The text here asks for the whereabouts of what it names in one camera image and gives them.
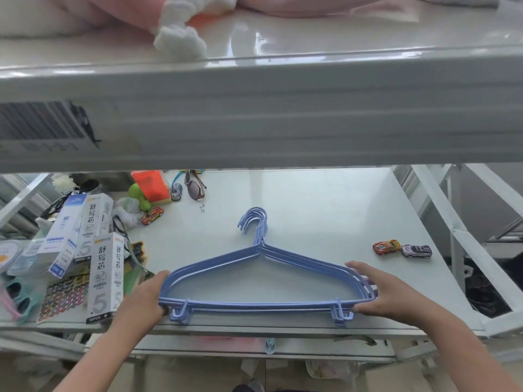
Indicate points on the white metal shelf rack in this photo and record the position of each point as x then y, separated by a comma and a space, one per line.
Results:
261, 118

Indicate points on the pink cloth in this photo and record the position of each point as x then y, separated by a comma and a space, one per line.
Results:
286, 4

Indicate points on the dark sunglasses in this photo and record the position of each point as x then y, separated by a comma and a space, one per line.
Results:
195, 187

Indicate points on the red yellow toy car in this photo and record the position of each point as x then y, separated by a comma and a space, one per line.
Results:
152, 216

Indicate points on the person's right forearm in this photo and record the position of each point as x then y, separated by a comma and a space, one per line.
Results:
461, 347

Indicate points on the orange toy car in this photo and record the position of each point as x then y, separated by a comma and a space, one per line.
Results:
386, 247

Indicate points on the green plastic toy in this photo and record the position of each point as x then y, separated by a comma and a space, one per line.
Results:
139, 196

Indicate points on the barcode label sticker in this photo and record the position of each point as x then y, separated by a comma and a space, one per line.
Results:
41, 120

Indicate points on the person's right thumb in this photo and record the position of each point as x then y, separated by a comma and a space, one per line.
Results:
361, 270

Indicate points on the tall white refill box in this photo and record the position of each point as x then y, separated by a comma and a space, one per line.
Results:
104, 277

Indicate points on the person's right hand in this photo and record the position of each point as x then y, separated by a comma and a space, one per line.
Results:
382, 291

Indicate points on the person's left forearm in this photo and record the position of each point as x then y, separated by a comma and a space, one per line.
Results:
96, 355

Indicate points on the white fluffy fabric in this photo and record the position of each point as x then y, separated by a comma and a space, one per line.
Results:
179, 38

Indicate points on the green packet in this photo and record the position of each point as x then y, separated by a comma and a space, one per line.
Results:
133, 273

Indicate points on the orange block sponge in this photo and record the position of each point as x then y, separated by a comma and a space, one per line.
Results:
152, 185

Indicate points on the blue plastic clip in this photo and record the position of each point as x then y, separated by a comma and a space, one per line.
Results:
270, 346

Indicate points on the grey toy car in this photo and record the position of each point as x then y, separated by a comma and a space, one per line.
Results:
176, 192

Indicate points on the white blue box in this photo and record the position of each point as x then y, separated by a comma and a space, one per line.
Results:
63, 238

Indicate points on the white toy car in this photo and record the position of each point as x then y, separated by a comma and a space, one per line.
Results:
416, 251

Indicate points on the colourful sticker sheet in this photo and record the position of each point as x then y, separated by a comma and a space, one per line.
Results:
63, 298

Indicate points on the person's left thumb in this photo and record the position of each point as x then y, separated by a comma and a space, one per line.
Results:
158, 277

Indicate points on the person's left hand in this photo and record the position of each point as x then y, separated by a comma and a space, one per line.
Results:
141, 298

